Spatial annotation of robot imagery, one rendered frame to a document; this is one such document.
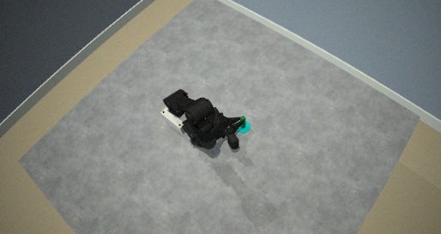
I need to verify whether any green rectangular post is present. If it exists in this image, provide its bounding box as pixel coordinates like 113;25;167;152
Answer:
240;116;245;129

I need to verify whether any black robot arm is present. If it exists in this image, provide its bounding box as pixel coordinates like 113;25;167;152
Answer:
163;89;227;149

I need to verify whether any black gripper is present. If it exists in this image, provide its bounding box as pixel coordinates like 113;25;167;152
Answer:
208;116;244;149

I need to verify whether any cyan circle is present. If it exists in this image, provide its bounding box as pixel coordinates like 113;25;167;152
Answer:
237;121;251;134

